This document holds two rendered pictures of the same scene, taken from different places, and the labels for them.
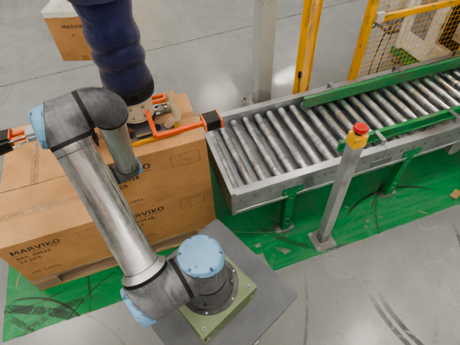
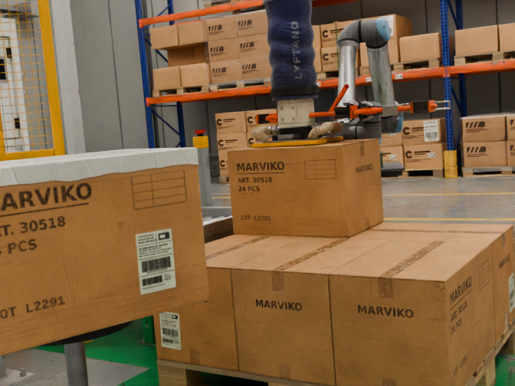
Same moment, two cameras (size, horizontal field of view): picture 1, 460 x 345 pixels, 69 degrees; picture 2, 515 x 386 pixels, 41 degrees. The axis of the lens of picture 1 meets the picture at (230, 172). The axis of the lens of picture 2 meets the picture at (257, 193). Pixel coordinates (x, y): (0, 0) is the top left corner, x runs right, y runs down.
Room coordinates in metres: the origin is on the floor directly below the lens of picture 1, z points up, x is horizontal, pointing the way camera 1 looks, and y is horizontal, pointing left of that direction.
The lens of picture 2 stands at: (3.57, 2.72, 1.08)
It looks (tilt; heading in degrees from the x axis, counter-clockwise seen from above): 6 degrees down; 229
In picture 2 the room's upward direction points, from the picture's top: 5 degrees counter-clockwise
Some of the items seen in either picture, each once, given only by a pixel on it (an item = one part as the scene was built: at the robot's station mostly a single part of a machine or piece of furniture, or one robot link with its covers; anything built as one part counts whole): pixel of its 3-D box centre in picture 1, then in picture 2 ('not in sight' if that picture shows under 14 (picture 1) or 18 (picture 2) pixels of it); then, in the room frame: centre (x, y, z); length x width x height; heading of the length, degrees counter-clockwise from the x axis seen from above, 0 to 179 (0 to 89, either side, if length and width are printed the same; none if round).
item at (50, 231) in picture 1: (109, 174); (339, 289); (1.52, 0.83, 0.34); 1.20 x 1.00 x 0.40; 107
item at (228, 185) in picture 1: (214, 155); (239, 220); (1.42, 0.09, 0.58); 0.70 x 0.03 x 0.06; 17
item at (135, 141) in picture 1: (144, 133); (306, 137); (1.23, 0.41, 0.97); 0.34 x 0.10 x 0.05; 109
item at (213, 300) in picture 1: (207, 278); not in sight; (0.51, 0.11, 0.88); 0.19 x 0.19 x 0.10
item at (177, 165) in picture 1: (147, 154); (306, 186); (1.30, 0.45, 0.74); 0.60 x 0.40 x 0.40; 107
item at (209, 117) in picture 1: (211, 120); (267, 118); (1.17, 0.07, 1.08); 0.09 x 0.08 x 0.05; 19
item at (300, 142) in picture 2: not in sight; (288, 139); (1.41, 0.47, 0.97); 0.34 x 0.10 x 0.05; 109
